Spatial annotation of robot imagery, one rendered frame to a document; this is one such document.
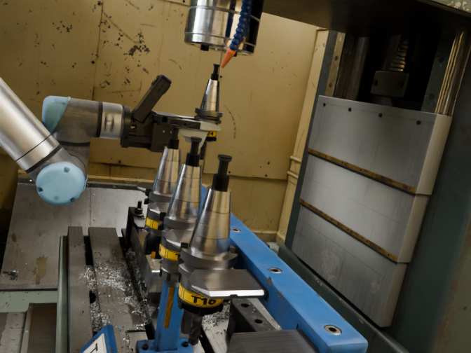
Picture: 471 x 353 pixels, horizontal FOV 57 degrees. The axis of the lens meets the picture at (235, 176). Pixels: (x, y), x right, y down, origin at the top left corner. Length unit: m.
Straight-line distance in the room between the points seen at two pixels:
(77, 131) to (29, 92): 1.05
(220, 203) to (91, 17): 1.57
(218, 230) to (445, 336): 0.74
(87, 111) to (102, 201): 1.08
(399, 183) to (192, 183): 0.62
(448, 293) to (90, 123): 0.82
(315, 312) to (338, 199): 0.88
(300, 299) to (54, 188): 0.51
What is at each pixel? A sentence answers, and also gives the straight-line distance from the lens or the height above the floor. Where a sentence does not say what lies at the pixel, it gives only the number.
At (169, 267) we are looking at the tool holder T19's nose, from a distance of 0.58.
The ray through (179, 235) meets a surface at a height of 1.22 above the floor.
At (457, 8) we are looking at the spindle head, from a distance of 0.90.
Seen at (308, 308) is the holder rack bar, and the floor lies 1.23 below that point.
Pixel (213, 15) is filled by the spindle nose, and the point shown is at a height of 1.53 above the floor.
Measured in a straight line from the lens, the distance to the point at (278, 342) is 0.35.
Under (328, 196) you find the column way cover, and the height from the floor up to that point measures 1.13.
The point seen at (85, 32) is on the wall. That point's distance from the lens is 1.95.
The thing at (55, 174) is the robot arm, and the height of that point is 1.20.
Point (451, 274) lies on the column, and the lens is 1.03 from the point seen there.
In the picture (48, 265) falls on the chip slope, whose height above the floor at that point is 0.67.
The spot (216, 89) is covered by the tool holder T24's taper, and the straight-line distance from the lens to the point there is 0.97.
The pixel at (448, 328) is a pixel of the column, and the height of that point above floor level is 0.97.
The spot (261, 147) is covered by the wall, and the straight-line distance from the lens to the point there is 2.18.
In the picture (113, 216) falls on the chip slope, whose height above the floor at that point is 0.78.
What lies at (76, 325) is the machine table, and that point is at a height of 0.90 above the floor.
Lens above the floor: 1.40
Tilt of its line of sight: 12 degrees down
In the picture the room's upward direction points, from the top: 10 degrees clockwise
